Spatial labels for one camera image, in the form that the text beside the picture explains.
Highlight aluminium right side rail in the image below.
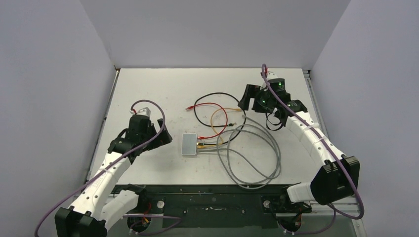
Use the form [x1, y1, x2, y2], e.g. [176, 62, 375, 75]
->
[302, 69, 343, 186]

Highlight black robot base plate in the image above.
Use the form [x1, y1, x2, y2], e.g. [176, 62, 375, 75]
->
[127, 185, 315, 233]

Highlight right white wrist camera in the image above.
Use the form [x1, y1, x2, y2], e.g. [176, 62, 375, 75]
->
[260, 71, 279, 90]

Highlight yellow ethernet cable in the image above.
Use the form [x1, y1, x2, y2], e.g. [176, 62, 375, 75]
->
[197, 108, 243, 150]

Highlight black ethernet cable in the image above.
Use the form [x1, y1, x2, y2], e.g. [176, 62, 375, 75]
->
[194, 92, 248, 146]

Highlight aluminium front rail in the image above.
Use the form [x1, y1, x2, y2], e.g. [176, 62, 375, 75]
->
[68, 193, 363, 217]

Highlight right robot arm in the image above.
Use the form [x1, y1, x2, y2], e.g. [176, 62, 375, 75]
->
[238, 78, 360, 211]

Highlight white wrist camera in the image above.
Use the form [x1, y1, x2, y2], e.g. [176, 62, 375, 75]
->
[260, 71, 279, 90]
[131, 107, 151, 117]

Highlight red ethernet cable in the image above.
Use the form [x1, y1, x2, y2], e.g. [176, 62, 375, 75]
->
[185, 102, 229, 141]

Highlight aluminium rail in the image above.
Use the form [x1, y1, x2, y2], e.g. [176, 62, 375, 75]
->
[68, 193, 363, 217]
[85, 68, 121, 182]
[302, 69, 343, 186]

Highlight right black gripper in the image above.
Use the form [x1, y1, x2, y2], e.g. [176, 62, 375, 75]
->
[238, 84, 275, 113]

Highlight grey ethernet cable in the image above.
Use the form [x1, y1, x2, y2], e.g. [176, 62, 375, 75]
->
[196, 115, 282, 190]

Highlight aluminium left side rail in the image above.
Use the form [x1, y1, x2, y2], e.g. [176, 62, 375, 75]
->
[85, 68, 121, 182]

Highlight grey network switch box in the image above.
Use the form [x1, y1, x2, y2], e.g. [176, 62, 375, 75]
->
[181, 133, 198, 156]

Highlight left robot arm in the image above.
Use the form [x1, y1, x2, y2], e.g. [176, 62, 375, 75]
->
[54, 114, 172, 237]

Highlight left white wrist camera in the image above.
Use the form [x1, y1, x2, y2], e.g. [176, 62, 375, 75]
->
[131, 107, 151, 117]

